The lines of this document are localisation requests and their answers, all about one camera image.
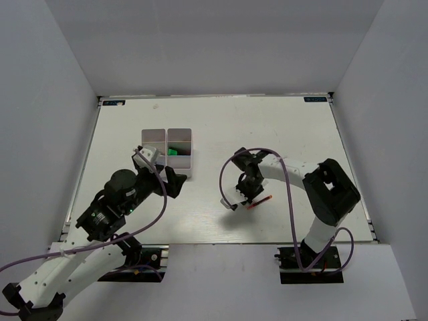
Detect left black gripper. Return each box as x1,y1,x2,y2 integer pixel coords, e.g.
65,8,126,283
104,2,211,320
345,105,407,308
122,163,187,215

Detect red ink pen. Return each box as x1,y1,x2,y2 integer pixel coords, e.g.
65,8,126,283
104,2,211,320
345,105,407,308
246,195,273,210

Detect green highlighter marker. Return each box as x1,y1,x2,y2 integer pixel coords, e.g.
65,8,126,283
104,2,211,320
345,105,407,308
167,148,181,156

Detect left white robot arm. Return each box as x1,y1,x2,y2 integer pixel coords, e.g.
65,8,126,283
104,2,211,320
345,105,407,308
2,166,187,320

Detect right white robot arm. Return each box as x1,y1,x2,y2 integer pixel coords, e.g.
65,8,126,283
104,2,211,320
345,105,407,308
220,148,361,272

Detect right white organizer tray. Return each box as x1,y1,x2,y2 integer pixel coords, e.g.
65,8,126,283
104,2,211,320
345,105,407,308
167,128,193,178

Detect white organizer tray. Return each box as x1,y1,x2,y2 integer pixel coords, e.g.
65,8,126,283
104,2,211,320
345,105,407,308
141,128,167,165
167,128,193,178

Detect left white organizer tray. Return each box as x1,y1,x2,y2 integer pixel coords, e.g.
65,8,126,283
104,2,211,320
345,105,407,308
141,128,167,165

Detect left blue corner sticker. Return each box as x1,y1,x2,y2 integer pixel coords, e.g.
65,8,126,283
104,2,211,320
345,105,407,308
102,100,126,106

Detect blue corner sticker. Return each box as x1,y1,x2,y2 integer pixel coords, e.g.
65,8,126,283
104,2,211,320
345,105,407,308
304,96,328,103
102,100,126,106

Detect right blue corner sticker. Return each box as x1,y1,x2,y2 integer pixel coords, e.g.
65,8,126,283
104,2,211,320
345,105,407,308
304,96,328,103

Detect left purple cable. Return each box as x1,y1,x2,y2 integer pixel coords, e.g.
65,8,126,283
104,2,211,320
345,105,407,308
0,148,168,317

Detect purple cable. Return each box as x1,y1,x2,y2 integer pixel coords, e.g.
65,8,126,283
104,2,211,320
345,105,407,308
0,148,168,317
219,147,354,276

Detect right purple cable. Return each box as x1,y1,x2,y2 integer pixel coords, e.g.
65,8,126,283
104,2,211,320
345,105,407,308
219,147,354,276

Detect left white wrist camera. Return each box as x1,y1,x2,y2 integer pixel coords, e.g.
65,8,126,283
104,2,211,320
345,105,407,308
131,144,160,173

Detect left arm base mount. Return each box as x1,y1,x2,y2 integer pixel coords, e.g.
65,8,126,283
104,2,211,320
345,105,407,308
98,245,169,283

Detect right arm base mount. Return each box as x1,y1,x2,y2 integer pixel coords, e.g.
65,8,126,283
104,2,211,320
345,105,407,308
274,245,345,285

